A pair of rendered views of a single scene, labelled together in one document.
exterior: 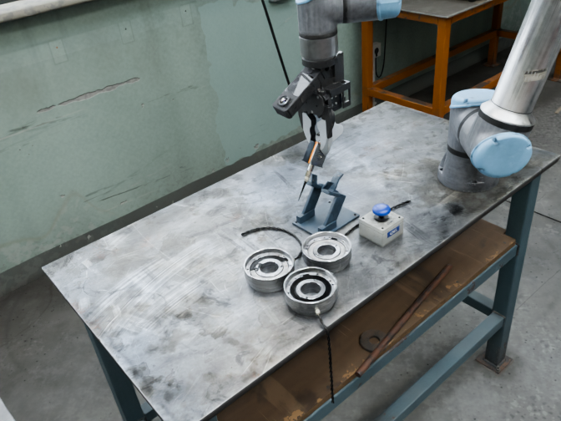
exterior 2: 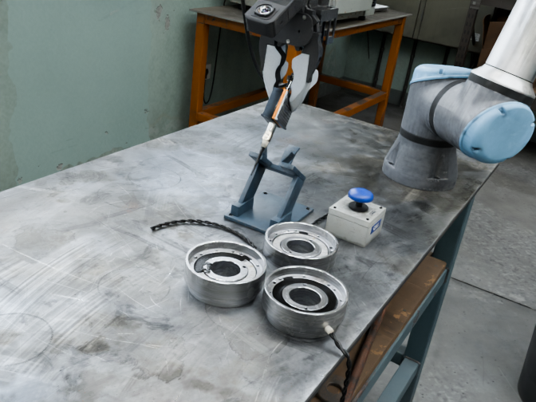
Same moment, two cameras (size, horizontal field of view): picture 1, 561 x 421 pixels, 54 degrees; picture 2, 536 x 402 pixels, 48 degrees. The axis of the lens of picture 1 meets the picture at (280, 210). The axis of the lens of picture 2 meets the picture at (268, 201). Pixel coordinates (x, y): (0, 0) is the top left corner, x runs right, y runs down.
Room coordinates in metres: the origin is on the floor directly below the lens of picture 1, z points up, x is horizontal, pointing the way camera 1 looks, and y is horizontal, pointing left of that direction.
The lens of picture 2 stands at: (0.26, 0.28, 1.25)
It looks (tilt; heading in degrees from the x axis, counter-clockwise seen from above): 25 degrees down; 335
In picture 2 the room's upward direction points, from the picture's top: 8 degrees clockwise
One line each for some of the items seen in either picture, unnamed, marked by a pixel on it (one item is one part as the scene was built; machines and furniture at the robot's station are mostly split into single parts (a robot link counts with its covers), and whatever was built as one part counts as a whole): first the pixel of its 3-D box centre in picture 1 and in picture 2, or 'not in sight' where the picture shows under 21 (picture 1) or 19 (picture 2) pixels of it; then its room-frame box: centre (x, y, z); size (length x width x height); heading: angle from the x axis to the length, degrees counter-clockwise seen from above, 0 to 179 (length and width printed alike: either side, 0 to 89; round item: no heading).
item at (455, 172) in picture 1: (469, 159); (423, 153); (1.19, -0.49, 0.85); 0.15 x 0.15 x 0.10
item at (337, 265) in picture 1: (326, 253); (299, 251); (0.92, -0.09, 0.82); 0.10 x 0.10 x 0.04
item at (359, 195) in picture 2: (381, 215); (358, 205); (0.99, -0.22, 0.85); 0.04 x 0.04 x 0.05
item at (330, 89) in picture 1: (323, 83); (305, 4); (1.08, -0.12, 1.14); 0.09 x 0.08 x 0.12; 128
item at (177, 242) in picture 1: (320, 210); (253, 204); (1.13, -0.10, 0.79); 1.20 x 0.60 x 0.02; 127
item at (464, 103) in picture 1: (475, 119); (440, 99); (1.19, -0.49, 0.97); 0.13 x 0.12 x 0.14; 178
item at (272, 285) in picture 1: (269, 271); (224, 273); (0.88, 0.04, 0.82); 0.10 x 0.10 x 0.04
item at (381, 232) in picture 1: (382, 224); (356, 218); (1.00, -0.23, 0.82); 0.08 x 0.07 x 0.05; 127
